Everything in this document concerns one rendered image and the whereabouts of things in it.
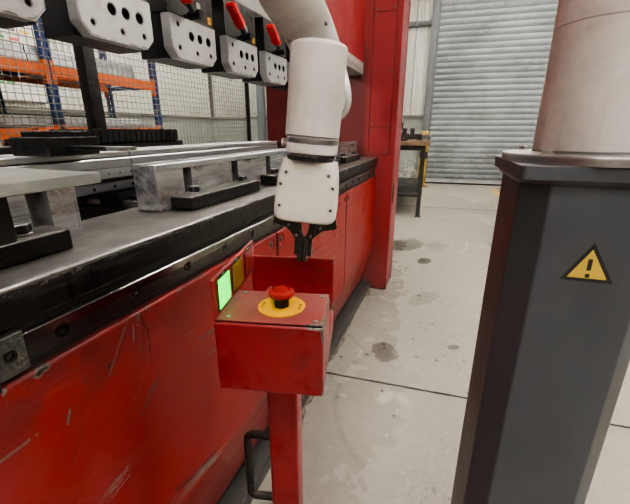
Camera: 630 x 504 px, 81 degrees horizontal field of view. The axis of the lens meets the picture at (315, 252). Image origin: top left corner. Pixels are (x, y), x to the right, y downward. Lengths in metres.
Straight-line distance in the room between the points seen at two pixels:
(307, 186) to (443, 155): 7.34
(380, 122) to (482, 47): 5.78
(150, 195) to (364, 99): 1.75
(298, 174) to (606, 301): 0.43
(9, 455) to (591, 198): 0.72
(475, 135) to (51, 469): 7.73
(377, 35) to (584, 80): 1.96
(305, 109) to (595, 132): 0.35
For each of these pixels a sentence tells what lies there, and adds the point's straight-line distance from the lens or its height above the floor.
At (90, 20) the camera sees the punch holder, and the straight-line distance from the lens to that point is 0.75.
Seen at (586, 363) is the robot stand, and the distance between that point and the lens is 0.59.
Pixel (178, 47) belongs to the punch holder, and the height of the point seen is 1.19.
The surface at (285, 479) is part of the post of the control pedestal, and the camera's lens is 0.83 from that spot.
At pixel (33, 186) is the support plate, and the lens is 0.37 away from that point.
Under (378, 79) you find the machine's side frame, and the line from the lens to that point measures 2.38.
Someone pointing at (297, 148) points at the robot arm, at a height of 1.01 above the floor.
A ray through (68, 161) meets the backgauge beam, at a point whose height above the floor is 0.97.
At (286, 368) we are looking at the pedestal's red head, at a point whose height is 0.71.
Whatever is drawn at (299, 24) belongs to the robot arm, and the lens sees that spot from 0.66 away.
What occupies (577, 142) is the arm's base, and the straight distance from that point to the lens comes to 0.53.
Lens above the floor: 1.04
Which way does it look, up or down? 18 degrees down
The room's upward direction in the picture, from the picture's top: straight up
